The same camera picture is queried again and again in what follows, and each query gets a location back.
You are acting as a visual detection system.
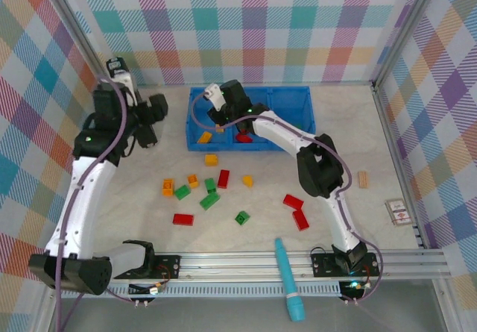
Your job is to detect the blue three-compartment plastic bin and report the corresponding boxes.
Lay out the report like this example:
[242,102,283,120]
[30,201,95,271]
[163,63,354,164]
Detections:
[185,84,317,153]

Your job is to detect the long green lego brick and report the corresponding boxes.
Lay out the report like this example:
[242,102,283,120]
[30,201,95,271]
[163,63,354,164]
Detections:
[199,192,221,211]

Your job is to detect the aluminium frame post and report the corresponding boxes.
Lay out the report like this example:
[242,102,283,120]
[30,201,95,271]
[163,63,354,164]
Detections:
[43,0,113,87]
[370,0,448,89]

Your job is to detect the grey slotted cable duct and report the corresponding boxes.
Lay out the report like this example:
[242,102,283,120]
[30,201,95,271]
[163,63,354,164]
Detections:
[59,284,344,299]

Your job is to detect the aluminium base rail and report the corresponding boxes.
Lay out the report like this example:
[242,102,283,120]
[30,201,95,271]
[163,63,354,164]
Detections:
[110,248,450,284]

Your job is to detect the teal marker pen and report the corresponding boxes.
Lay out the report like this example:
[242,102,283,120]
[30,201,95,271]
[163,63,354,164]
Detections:
[274,237,307,324]

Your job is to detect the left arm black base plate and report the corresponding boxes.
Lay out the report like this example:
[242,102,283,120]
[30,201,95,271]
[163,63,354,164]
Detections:
[151,254,183,281]

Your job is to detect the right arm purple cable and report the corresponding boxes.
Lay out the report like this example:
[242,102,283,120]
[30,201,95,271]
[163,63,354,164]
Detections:
[189,92,385,303]

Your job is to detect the wiring with yellow connector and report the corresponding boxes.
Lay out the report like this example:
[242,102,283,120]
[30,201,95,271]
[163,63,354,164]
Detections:
[127,280,168,308]
[339,278,376,307]

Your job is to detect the deck of playing cards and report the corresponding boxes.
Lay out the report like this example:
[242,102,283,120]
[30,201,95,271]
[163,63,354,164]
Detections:
[385,197,413,228]

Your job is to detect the aluminium frame side rail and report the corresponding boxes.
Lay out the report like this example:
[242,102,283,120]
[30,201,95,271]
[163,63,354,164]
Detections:
[371,81,429,249]

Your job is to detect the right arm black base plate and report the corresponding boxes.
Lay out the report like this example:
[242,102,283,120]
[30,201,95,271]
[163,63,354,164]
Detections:
[310,248,377,279]

